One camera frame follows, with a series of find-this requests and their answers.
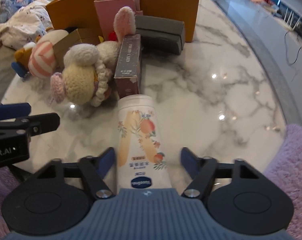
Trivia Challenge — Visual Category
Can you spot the black Xi Jiang Nan box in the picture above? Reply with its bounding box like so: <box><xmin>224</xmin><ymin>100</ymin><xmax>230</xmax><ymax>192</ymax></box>
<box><xmin>135</xmin><ymin>15</ymin><xmax>185</xmax><ymax>55</ymax></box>

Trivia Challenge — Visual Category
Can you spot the pink striped plush doll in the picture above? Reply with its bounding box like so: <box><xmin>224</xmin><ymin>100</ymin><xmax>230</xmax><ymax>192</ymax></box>
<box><xmin>27</xmin><ymin>29</ymin><xmax>68</xmax><ymax>79</ymax></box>

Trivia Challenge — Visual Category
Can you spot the white panda print blanket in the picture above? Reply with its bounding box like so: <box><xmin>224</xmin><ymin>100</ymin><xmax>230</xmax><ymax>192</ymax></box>
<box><xmin>0</xmin><ymin>0</ymin><xmax>53</xmax><ymax>50</ymax></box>

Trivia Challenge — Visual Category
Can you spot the purple fuzzy sleeve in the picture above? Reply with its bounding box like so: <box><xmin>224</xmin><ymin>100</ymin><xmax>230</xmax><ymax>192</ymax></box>
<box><xmin>264</xmin><ymin>124</ymin><xmax>302</xmax><ymax>239</ymax></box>

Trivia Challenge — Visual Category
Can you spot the pink passport cover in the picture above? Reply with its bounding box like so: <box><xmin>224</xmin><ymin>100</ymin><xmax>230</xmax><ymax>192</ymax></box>
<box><xmin>94</xmin><ymin>0</ymin><xmax>143</xmax><ymax>40</ymax></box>

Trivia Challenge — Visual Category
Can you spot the orange cardboard storage box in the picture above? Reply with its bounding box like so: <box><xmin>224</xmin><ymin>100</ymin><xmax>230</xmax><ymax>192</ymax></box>
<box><xmin>46</xmin><ymin>0</ymin><xmax>199</xmax><ymax>42</ymax></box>

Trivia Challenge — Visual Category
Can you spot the gold cardboard box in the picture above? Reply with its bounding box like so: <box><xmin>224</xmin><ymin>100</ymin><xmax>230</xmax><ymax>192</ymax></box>
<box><xmin>53</xmin><ymin>28</ymin><xmax>100</xmax><ymax>67</ymax></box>

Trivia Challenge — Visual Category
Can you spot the white Vaseline lotion tube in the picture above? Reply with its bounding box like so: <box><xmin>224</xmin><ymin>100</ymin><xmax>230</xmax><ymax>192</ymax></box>
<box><xmin>117</xmin><ymin>94</ymin><xmax>172</xmax><ymax>190</ymax></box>

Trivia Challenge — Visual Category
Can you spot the crocheted cream bunny doll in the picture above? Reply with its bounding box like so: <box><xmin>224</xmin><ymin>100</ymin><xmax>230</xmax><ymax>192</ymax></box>
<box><xmin>50</xmin><ymin>7</ymin><xmax>136</xmax><ymax>107</ymax></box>

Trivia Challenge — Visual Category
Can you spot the brown poker cards box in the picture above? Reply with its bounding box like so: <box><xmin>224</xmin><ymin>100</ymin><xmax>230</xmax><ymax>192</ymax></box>
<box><xmin>114</xmin><ymin>34</ymin><xmax>142</xmax><ymax>98</ymax></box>

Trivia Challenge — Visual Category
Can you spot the brown dog plush keychain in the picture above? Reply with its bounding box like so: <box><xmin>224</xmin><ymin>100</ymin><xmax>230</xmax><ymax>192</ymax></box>
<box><xmin>11</xmin><ymin>42</ymin><xmax>36</xmax><ymax>81</ymax></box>

